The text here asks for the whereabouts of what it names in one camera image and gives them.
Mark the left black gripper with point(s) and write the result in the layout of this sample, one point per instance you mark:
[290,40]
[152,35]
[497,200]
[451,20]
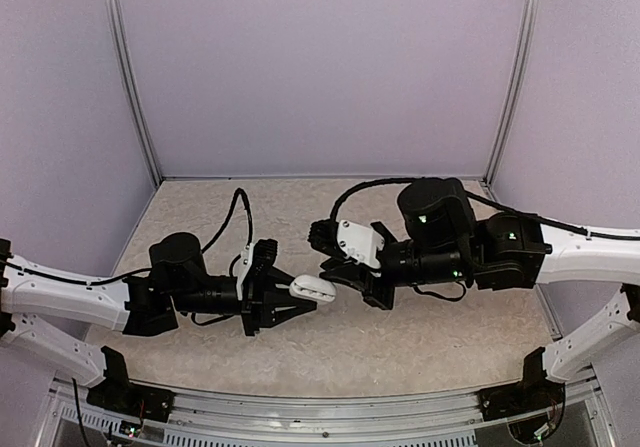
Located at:
[255,293]

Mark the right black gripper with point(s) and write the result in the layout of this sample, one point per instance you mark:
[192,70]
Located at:
[359,276]

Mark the white earbud charging case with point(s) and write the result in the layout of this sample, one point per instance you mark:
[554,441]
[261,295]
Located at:
[312,288]

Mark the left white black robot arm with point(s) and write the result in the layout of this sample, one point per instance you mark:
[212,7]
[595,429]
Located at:
[146,302]

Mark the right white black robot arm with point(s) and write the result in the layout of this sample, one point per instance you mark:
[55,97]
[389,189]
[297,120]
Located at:
[511,249]

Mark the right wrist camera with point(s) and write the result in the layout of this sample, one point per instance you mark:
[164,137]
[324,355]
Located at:
[360,243]

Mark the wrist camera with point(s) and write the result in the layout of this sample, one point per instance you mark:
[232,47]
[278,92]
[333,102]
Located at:
[360,243]
[244,265]

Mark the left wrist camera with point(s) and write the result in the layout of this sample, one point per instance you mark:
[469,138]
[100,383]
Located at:
[244,265]

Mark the front aluminium rail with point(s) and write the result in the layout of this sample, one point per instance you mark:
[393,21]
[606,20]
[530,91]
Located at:
[448,418]

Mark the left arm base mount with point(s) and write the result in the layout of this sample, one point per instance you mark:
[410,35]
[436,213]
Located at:
[117,393]

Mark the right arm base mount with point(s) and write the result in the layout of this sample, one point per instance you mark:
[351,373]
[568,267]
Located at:
[534,391]

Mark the right aluminium frame post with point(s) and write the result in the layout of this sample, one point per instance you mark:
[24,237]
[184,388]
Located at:
[514,87]

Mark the aluminium frame post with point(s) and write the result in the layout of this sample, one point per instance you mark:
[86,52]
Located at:
[514,87]
[125,65]

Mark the left aluminium frame post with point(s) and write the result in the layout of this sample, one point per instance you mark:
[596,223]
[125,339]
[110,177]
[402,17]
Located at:
[125,65]

